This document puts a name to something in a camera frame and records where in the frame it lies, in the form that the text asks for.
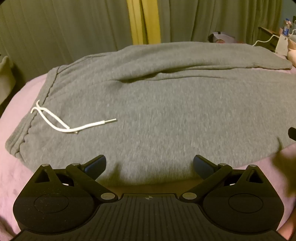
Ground white drawstring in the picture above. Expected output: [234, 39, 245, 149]
[31, 100, 118, 134]

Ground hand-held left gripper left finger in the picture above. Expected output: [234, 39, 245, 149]
[34, 155, 116, 202]

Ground white cable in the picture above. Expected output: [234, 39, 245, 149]
[252, 20, 296, 47]

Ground pale green cushion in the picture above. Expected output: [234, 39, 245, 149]
[0, 55, 15, 107]

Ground white paper bag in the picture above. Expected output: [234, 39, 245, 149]
[208, 31, 237, 44]

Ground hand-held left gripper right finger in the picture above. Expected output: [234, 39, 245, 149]
[180, 154, 264, 201]

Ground blue bottle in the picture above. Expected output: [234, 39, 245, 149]
[282, 19, 293, 37]

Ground grey pants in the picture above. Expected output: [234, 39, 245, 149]
[5, 41, 296, 186]

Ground pink blanket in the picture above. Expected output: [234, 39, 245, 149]
[0, 67, 296, 241]

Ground wooden shelf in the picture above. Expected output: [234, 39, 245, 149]
[258, 26, 296, 56]

